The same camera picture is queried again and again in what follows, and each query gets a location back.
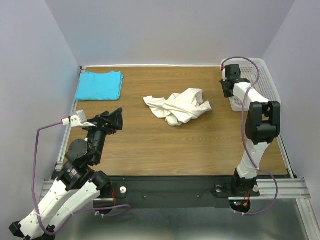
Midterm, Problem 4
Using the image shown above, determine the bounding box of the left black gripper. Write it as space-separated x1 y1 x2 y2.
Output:
84 106 125 163

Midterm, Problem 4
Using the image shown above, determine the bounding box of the white t shirt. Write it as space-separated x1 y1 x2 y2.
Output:
143 88 212 127

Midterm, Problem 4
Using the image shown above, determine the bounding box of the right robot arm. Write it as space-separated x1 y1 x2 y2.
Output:
220 64 281 197

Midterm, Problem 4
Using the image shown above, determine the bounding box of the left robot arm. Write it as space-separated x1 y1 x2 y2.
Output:
9 107 124 240

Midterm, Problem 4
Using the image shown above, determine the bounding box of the white plastic basket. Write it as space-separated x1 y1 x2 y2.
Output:
224 58 282 104

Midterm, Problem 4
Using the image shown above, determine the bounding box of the folded blue t shirt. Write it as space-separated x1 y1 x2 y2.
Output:
75 71 124 102

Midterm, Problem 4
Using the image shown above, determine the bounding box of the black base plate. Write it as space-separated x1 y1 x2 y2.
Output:
82 175 261 210

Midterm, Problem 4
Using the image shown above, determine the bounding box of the aluminium frame rail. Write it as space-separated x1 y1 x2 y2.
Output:
40 176 311 200

